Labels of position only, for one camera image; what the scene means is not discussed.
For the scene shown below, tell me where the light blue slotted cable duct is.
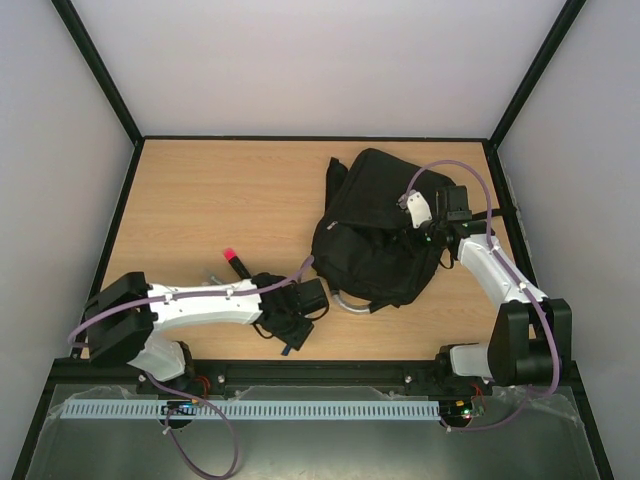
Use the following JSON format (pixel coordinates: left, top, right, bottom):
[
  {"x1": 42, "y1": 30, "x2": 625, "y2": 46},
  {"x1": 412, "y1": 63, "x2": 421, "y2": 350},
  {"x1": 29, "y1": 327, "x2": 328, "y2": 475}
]
[{"x1": 60, "y1": 399, "x2": 441, "y2": 421}]

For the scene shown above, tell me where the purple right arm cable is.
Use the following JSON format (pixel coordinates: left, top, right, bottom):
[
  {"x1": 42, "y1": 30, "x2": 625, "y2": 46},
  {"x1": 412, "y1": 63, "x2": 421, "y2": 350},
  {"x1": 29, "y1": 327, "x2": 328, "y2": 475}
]
[{"x1": 404, "y1": 159, "x2": 562, "y2": 434}]

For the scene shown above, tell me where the black aluminium frame rail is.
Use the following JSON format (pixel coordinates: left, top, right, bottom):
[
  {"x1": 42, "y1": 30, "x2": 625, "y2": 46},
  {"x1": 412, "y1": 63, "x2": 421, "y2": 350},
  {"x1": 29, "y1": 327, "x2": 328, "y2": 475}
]
[{"x1": 49, "y1": 357, "x2": 579, "y2": 396}]

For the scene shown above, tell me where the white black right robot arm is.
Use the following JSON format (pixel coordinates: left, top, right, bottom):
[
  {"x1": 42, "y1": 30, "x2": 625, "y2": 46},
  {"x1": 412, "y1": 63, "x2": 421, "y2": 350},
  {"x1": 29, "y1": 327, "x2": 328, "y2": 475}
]
[{"x1": 429, "y1": 186, "x2": 572, "y2": 392}]

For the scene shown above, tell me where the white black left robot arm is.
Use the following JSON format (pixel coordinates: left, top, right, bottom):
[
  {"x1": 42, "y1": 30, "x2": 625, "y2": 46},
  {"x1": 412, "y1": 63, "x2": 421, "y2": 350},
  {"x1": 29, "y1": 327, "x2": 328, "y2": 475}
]
[{"x1": 85, "y1": 272, "x2": 329, "y2": 388}]

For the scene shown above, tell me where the black student backpack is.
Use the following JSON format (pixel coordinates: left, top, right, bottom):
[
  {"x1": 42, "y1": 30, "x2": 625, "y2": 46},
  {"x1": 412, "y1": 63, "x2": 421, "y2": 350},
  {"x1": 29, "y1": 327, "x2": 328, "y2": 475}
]
[{"x1": 310, "y1": 147, "x2": 516, "y2": 316}]

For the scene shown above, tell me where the pink black highlighter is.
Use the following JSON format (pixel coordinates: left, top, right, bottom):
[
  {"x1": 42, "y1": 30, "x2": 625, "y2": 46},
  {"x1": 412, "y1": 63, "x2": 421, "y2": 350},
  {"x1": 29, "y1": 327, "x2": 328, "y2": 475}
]
[{"x1": 223, "y1": 248, "x2": 252, "y2": 280}]

